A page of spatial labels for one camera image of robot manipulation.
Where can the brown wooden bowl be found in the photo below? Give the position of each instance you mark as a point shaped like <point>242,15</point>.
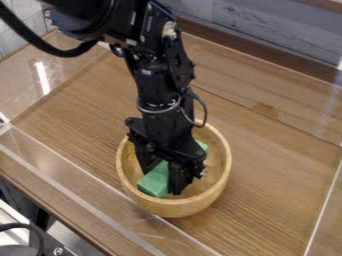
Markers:
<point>200,193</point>

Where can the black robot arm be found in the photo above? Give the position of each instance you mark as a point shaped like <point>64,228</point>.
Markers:
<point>141,32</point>

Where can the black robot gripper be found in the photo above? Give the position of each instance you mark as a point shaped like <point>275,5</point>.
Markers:
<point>164,129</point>

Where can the green rectangular block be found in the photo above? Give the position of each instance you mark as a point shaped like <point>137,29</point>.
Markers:
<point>153,182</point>

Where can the clear acrylic tray wall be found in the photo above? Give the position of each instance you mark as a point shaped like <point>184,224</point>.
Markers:
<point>92,208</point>

